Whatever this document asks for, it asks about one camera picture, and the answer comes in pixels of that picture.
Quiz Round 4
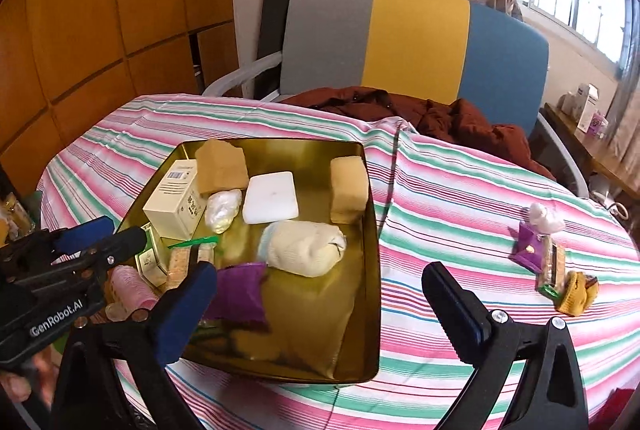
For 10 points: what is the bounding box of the pink hair roller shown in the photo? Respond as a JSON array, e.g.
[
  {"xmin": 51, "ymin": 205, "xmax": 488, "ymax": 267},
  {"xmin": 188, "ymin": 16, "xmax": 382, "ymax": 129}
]
[{"xmin": 105, "ymin": 264, "xmax": 161, "ymax": 322}]

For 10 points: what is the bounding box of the wooden wardrobe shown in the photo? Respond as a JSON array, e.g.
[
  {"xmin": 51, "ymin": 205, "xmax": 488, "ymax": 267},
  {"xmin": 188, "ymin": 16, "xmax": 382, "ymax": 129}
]
[{"xmin": 0, "ymin": 0, "xmax": 236, "ymax": 191}]

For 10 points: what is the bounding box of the beige patterned side curtain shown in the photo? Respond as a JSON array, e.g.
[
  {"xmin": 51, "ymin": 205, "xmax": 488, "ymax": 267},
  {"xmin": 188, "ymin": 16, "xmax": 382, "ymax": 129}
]
[{"xmin": 607, "ymin": 60, "xmax": 640, "ymax": 171}]

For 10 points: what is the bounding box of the white carton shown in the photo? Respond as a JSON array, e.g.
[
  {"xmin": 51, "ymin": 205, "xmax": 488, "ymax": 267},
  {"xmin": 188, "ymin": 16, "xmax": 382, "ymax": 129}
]
[{"xmin": 576, "ymin": 84, "xmax": 601, "ymax": 133}]

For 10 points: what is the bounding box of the purple pouch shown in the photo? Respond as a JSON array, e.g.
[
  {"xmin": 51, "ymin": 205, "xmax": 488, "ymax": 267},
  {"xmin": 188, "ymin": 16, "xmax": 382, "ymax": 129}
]
[{"xmin": 205, "ymin": 263, "xmax": 271, "ymax": 326}]

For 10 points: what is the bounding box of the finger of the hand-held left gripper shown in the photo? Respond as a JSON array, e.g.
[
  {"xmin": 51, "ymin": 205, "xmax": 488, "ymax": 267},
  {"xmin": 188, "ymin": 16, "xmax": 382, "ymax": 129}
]
[
  {"xmin": 0, "ymin": 216, "xmax": 115, "ymax": 272},
  {"xmin": 10, "ymin": 226, "xmax": 149, "ymax": 298}
]

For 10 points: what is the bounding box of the striped tablecloth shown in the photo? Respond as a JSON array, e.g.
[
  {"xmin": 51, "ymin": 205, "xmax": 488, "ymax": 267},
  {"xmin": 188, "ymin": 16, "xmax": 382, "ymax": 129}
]
[{"xmin": 37, "ymin": 94, "xmax": 640, "ymax": 430}]

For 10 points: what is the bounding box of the cream cardboard box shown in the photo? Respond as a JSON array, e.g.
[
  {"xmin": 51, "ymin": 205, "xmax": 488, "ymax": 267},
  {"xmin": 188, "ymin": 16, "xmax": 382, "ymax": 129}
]
[{"xmin": 142, "ymin": 159, "xmax": 208, "ymax": 241}]

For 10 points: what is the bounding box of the cracker packet with green end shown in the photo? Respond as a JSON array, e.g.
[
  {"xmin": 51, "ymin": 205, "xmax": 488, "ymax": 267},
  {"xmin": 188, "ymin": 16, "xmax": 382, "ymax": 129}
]
[{"xmin": 165, "ymin": 235, "xmax": 221, "ymax": 292}]

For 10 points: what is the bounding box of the yellow knitted item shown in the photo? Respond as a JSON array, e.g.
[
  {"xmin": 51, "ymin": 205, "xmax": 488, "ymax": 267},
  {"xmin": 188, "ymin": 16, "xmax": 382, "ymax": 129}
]
[{"xmin": 556, "ymin": 271, "xmax": 600, "ymax": 315}]

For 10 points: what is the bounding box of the yellow sponge block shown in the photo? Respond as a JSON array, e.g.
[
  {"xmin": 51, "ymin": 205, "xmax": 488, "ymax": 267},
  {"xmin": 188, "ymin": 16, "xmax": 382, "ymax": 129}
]
[{"xmin": 330, "ymin": 155, "xmax": 368, "ymax": 225}]

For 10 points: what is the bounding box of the tan house-shaped sponge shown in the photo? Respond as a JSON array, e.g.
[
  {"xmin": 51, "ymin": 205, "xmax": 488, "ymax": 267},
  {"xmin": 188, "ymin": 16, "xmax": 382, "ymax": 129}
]
[{"xmin": 194, "ymin": 139, "xmax": 250, "ymax": 197}]

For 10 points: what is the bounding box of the white square pad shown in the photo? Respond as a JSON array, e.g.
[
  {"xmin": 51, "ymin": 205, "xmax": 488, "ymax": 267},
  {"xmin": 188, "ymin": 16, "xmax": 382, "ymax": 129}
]
[{"xmin": 242, "ymin": 171, "xmax": 300, "ymax": 225}]

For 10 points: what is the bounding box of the cream rolled sock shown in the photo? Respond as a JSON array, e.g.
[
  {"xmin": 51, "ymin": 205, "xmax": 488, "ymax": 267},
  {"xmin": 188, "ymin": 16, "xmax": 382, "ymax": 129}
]
[{"xmin": 260, "ymin": 220, "xmax": 347, "ymax": 278}]

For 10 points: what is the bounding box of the wooden desk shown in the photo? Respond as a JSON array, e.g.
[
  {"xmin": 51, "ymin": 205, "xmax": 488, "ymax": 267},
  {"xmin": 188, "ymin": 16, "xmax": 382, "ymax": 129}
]
[{"xmin": 542, "ymin": 103, "xmax": 640, "ymax": 201}]

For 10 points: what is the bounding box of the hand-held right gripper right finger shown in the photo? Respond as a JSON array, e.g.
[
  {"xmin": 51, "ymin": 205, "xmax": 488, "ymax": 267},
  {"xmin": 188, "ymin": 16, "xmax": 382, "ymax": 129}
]
[{"xmin": 421, "ymin": 261, "xmax": 588, "ymax": 430}]

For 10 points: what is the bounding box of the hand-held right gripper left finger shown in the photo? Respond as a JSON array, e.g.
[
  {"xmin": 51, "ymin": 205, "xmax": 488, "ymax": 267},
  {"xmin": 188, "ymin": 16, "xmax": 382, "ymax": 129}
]
[{"xmin": 50, "ymin": 260, "xmax": 219, "ymax": 430}]

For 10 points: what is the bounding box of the purple packet with yellow spot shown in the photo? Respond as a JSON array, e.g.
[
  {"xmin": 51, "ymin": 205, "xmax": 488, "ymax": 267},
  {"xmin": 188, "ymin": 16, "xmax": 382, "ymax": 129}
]
[{"xmin": 509, "ymin": 220, "xmax": 548, "ymax": 271}]

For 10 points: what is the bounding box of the crumpled white plastic ball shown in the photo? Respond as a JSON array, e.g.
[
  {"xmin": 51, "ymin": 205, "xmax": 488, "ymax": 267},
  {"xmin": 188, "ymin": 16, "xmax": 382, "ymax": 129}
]
[{"xmin": 205, "ymin": 189, "xmax": 243, "ymax": 233}]

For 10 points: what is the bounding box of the small green cardboard box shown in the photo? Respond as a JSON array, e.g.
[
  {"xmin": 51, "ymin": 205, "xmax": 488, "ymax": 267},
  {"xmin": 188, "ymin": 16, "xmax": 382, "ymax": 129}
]
[{"xmin": 135, "ymin": 223, "xmax": 168, "ymax": 288}]

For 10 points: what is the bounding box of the white plastic bag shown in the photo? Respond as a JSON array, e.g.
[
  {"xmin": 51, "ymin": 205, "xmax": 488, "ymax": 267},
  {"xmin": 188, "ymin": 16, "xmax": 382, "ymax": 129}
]
[{"xmin": 527, "ymin": 203, "xmax": 563, "ymax": 233}]

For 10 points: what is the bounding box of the red cloth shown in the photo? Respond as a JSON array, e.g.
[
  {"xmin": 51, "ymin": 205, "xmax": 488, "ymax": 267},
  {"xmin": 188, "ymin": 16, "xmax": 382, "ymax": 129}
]
[{"xmin": 595, "ymin": 387, "xmax": 640, "ymax": 430}]

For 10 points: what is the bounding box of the brown padded jacket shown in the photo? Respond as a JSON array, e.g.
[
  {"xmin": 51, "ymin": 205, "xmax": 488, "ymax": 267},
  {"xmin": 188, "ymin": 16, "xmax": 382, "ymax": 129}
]
[{"xmin": 280, "ymin": 85, "xmax": 556, "ymax": 181}]

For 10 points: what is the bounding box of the grey yellow blue chair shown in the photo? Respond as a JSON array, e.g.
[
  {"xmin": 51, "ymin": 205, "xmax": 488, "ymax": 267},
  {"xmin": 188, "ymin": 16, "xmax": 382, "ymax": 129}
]
[{"xmin": 202, "ymin": 0, "xmax": 591, "ymax": 198}]

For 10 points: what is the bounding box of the gold metal tin tray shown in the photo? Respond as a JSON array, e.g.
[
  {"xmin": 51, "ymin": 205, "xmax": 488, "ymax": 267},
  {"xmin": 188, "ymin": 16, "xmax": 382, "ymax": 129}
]
[{"xmin": 114, "ymin": 137, "xmax": 383, "ymax": 385}]

